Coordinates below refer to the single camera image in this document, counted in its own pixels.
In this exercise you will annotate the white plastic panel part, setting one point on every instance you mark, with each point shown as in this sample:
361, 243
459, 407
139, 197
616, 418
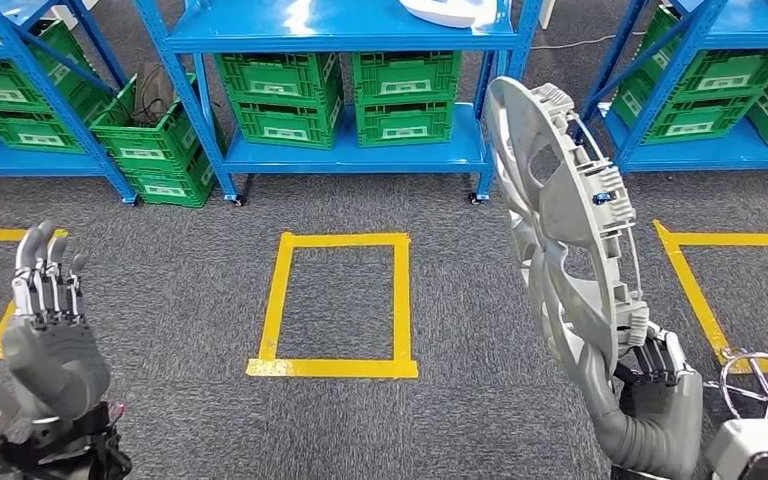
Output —
450, 10

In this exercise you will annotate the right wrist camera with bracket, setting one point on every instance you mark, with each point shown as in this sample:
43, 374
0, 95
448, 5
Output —
755, 450

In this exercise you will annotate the blue metal shelf rack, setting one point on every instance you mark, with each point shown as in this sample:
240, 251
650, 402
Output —
26, 166
689, 156
371, 33

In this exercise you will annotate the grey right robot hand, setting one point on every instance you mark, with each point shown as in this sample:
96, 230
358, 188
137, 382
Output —
679, 424

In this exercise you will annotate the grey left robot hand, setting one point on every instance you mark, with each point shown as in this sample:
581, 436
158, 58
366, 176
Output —
53, 364

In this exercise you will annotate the grey plastic wheel cover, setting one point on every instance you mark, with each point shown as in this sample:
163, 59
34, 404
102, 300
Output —
556, 218

